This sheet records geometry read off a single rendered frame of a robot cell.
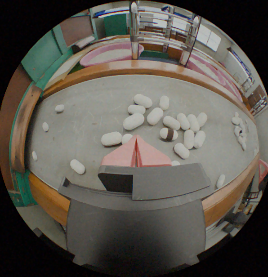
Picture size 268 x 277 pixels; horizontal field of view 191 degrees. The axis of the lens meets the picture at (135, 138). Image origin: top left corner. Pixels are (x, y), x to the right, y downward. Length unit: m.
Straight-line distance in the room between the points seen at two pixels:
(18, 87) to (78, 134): 0.38
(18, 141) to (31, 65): 0.30
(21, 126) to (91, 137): 0.29
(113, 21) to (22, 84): 2.63
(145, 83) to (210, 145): 0.20
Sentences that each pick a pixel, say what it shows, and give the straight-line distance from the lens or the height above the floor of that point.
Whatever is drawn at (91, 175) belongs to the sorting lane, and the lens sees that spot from 0.17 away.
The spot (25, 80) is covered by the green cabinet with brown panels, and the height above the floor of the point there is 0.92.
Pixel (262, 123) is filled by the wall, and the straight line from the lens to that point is 4.95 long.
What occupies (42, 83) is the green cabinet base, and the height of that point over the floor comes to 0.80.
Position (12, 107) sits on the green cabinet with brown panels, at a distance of 0.43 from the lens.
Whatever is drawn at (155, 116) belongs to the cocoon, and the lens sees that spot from 0.15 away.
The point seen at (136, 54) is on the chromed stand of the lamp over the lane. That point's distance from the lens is 0.29.
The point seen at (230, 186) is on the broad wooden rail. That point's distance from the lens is 0.32.
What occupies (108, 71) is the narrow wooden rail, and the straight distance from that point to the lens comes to 0.26.
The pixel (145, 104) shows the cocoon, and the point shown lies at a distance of 0.17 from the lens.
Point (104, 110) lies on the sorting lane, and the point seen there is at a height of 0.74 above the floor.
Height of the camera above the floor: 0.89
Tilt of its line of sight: 76 degrees down
